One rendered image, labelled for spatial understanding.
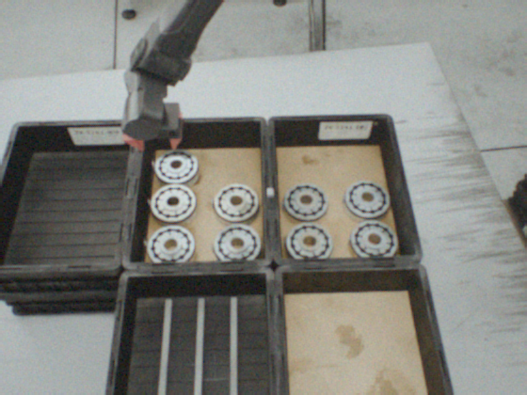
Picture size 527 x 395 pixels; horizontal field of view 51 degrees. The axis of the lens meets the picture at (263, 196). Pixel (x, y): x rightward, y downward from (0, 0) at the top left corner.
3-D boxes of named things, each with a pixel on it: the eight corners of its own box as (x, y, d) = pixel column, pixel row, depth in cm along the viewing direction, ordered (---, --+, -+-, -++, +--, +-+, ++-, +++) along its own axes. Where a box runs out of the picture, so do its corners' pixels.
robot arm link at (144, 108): (192, 53, 90) (144, 32, 86) (195, 105, 84) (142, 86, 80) (161, 96, 98) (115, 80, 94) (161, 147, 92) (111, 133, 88)
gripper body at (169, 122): (179, 135, 100) (173, 109, 94) (122, 136, 100) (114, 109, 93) (181, 108, 103) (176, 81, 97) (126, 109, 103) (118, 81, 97)
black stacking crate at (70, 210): (31, 153, 139) (14, 123, 130) (148, 150, 140) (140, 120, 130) (-8, 298, 117) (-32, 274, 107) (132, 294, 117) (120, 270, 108)
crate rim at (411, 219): (266, 122, 132) (266, 116, 130) (390, 119, 133) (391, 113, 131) (273, 271, 110) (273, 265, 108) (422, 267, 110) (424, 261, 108)
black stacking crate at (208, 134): (150, 150, 140) (141, 120, 130) (265, 148, 140) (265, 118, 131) (134, 294, 117) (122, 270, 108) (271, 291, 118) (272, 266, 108)
